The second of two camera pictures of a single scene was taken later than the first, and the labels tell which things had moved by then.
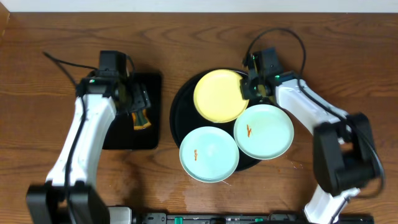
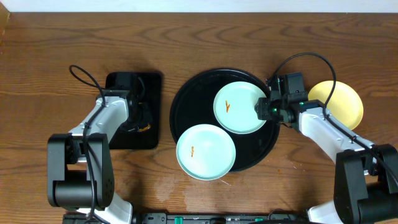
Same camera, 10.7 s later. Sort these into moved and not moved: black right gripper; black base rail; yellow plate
Moved: yellow plate; black right gripper
Not moved: black base rail
